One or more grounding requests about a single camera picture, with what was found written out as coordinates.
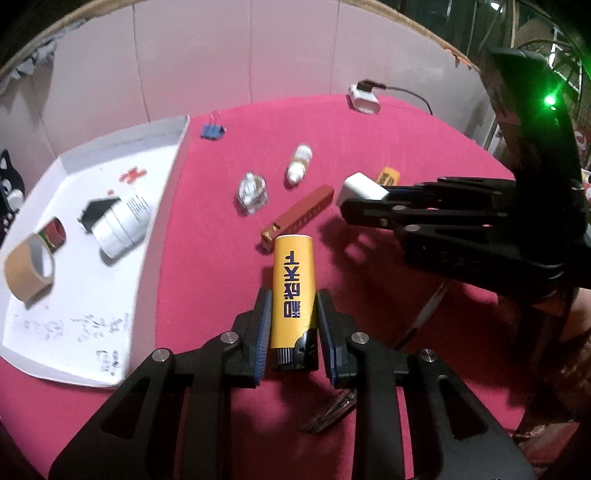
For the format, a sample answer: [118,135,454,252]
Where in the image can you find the white charger cube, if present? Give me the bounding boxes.
[335,172,389,207]

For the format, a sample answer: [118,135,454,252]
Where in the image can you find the red harmonica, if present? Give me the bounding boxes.
[260,185,335,251]

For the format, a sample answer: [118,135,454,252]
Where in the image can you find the small dropper bottle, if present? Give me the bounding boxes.
[286,144,314,186]

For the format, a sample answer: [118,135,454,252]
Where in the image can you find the clear ballpoint pen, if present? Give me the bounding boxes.
[303,282,448,434]

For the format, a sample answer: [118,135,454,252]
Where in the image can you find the right hand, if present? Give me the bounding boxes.
[532,288,590,422]

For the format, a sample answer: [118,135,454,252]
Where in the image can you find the white power bank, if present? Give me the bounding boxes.
[348,84,381,115]

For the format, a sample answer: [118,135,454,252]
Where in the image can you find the clear acrylic cartoon charm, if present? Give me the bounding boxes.
[236,172,269,215]

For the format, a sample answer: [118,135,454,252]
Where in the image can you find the white cardboard box lid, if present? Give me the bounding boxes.
[1,116,190,388]

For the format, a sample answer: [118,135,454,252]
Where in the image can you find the brown packing tape roll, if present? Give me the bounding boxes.
[4,234,55,303]

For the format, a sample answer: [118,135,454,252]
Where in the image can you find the blue binder clip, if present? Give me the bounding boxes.
[200,112,228,141]

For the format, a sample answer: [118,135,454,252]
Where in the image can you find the white jar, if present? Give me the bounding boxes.
[91,194,152,260]

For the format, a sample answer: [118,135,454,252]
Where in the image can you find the black power adapter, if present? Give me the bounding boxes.
[78,197,120,233]

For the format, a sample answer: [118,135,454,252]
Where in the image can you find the black usb cable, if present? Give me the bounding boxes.
[358,79,435,116]

